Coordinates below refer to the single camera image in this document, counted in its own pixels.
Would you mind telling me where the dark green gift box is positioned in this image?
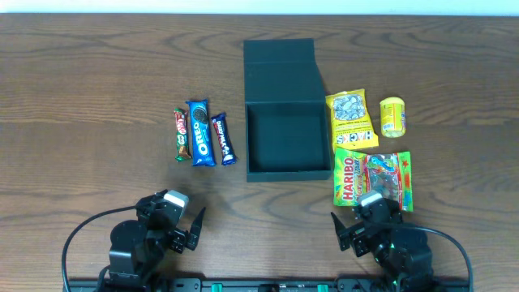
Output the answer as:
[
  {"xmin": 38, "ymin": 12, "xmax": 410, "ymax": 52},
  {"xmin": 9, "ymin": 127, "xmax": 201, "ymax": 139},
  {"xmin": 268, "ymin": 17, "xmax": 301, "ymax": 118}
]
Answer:
[{"xmin": 243, "ymin": 39, "xmax": 332, "ymax": 183}]

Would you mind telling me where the green Haribo gummy bag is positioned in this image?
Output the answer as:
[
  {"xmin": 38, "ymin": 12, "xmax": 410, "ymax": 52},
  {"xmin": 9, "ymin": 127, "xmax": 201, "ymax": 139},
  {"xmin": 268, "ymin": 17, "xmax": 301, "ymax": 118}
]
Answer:
[{"xmin": 333, "ymin": 148, "xmax": 414, "ymax": 212}]

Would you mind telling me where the green KitKat Milo bar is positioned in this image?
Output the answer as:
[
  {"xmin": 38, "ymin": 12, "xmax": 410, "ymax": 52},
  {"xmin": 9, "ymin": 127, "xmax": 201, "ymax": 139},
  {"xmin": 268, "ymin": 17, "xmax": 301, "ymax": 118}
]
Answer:
[{"xmin": 174, "ymin": 108, "xmax": 191, "ymax": 161}]

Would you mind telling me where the yellow Hacks candy bag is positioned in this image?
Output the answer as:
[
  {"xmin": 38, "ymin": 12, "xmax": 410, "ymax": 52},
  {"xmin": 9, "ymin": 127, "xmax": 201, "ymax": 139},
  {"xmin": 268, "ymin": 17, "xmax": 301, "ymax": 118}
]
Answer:
[{"xmin": 326, "ymin": 88, "xmax": 379, "ymax": 152}]

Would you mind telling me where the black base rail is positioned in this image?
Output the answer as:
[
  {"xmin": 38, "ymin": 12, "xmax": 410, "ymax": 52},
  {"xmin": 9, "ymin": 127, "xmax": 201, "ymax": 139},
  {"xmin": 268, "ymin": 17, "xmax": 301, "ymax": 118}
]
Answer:
[{"xmin": 62, "ymin": 277, "xmax": 474, "ymax": 292}]

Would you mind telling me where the yellow plastic jar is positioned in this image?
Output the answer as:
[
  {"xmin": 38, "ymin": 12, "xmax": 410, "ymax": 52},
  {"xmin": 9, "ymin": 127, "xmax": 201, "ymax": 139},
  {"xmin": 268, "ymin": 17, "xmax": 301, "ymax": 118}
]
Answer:
[{"xmin": 380, "ymin": 97, "xmax": 406, "ymax": 138}]

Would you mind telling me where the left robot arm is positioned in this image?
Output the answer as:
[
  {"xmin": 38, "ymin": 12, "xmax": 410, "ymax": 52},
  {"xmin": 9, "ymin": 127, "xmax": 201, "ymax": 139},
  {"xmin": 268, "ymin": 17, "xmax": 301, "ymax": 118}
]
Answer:
[{"xmin": 96, "ymin": 190, "xmax": 206, "ymax": 291}]

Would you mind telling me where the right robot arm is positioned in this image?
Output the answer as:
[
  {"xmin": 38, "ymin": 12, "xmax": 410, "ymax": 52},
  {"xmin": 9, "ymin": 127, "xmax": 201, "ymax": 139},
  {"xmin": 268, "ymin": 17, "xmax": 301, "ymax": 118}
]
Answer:
[{"xmin": 331, "ymin": 198, "xmax": 443, "ymax": 291}]

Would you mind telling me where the blue Dairy Milk bar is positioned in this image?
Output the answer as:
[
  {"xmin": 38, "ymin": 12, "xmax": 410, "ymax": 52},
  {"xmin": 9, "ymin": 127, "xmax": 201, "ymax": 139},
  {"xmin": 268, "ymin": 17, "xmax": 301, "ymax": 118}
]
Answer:
[{"xmin": 212, "ymin": 112, "xmax": 238, "ymax": 165}]

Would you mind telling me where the blue Oreo cookie pack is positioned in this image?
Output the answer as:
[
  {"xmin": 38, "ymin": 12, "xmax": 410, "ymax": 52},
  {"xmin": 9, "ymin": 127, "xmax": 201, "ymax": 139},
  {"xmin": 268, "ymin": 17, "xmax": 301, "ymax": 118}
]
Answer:
[{"xmin": 186, "ymin": 100, "xmax": 216, "ymax": 166}]

